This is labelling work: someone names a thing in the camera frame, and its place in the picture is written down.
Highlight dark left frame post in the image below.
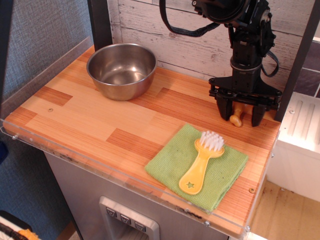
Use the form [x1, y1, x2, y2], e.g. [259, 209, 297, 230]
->
[87, 0, 113, 51]

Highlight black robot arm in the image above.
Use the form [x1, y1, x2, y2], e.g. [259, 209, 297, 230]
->
[192, 0, 282, 127]

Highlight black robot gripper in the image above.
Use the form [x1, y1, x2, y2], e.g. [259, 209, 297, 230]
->
[209, 64, 282, 127]

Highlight dark right frame post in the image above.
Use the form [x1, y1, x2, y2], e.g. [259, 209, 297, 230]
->
[274, 0, 320, 122]

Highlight stainless steel bowl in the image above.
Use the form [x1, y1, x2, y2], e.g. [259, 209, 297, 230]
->
[86, 43, 158, 101]

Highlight toy chicken thigh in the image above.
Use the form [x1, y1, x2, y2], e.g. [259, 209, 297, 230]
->
[229, 102, 252, 128]

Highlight toy fridge cabinet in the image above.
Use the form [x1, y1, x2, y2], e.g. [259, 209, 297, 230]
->
[45, 153, 228, 240]

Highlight white toy sink unit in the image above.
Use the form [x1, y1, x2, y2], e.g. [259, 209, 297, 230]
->
[266, 36, 320, 203]

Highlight dark frame post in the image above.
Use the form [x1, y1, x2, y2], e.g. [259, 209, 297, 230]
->
[87, 0, 113, 51]
[274, 0, 320, 122]

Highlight green cloth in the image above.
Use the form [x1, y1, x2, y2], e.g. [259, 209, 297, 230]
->
[145, 124, 249, 212]

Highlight yellow brush white bristles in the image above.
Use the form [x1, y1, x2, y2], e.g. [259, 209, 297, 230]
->
[179, 131, 225, 195]

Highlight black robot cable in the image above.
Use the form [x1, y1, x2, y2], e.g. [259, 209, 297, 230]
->
[158, 0, 280, 78]

